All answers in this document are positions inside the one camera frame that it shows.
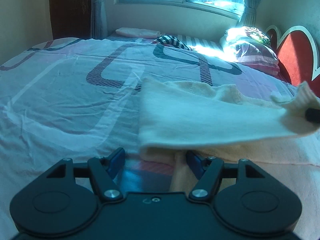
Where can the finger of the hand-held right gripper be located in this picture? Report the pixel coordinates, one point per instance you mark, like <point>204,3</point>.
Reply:
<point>313,115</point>

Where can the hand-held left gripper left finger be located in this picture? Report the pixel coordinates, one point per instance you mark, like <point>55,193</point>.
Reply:
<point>117,161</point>

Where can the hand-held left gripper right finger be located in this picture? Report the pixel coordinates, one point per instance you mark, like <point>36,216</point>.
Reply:
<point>195,165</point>

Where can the cream knit sweater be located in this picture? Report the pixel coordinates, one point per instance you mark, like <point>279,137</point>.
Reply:
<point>200,115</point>

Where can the red heart-shaped headboard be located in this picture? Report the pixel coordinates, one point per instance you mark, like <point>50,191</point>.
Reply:
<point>297,52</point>

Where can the patterned bed cover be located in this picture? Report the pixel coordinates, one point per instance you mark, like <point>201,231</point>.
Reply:
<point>65,100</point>

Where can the striped pink pillow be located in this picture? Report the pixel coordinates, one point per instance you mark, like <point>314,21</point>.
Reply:
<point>255,55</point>

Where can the floral cloth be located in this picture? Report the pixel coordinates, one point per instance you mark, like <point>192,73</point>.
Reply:
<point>258,36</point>

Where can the grey white striped bed sheet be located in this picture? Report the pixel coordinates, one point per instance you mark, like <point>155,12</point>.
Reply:
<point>202,43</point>

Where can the black white red striped cloth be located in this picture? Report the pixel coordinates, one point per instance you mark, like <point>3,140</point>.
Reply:
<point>172,42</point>

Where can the grey curtain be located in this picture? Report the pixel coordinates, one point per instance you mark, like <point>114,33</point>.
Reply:
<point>98,10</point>
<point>250,5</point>

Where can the pink folded cloth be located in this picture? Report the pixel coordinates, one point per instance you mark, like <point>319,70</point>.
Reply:
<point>137,32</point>

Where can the dark wooden wardrobe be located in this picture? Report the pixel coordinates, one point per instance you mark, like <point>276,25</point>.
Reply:
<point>70,10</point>

